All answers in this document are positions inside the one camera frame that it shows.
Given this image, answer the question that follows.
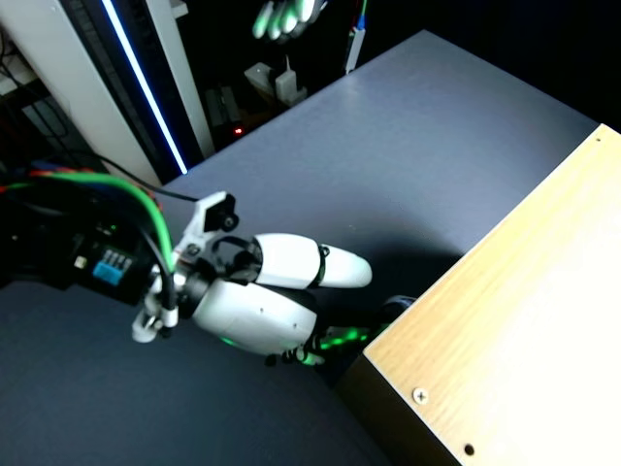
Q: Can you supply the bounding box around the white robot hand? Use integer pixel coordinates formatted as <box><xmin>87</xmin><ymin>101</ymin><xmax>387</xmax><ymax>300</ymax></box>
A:
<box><xmin>250</xmin><ymin>0</ymin><xmax>331</xmax><ymax>43</ymax></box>
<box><xmin>190</xmin><ymin>232</ymin><xmax>375</xmax><ymax>369</ymax></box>

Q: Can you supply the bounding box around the light wooden box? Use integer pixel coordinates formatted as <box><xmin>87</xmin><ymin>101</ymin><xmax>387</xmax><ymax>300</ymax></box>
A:
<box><xmin>336</xmin><ymin>123</ymin><xmax>621</xmax><ymax>466</ymax></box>

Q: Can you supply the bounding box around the white plastic block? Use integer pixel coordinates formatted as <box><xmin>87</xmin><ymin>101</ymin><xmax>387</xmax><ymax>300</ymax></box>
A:
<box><xmin>275</xmin><ymin>55</ymin><xmax>308</xmax><ymax>104</ymax></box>

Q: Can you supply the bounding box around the black device with red light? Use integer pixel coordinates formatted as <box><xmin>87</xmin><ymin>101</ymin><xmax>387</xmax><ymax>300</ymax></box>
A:
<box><xmin>206</xmin><ymin>84</ymin><xmax>246</xmax><ymax>140</ymax></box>

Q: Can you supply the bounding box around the white column panel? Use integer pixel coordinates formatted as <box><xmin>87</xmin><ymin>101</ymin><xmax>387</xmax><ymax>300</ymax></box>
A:
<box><xmin>0</xmin><ymin>0</ymin><xmax>164</xmax><ymax>188</ymax></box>
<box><xmin>144</xmin><ymin>0</ymin><xmax>216</xmax><ymax>157</ymax></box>

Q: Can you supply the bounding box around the blue light strip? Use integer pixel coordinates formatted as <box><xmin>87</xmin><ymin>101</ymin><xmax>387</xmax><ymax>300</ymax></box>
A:
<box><xmin>100</xmin><ymin>0</ymin><xmax>190</xmax><ymax>176</ymax></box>

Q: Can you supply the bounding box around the grey table cloth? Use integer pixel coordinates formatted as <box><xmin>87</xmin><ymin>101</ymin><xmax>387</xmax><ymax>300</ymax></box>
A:
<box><xmin>0</xmin><ymin>28</ymin><xmax>603</xmax><ymax>466</ymax></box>

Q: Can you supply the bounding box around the wrist camera on white bracket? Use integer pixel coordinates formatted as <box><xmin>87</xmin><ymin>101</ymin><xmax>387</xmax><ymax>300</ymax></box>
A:
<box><xmin>177</xmin><ymin>190</ymin><xmax>240</xmax><ymax>253</ymax></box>

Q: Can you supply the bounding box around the green cable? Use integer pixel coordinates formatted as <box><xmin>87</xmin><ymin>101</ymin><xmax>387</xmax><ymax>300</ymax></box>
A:
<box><xmin>0</xmin><ymin>173</ymin><xmax>175</xmax><ymax>273</ymax></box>

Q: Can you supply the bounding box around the thin black camera cable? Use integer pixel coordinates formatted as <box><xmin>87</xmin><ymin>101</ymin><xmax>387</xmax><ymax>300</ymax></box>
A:
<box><xmin>94</xmin><ymin>152</ymin><xmax>201</xmax><ymax>203</ymax></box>

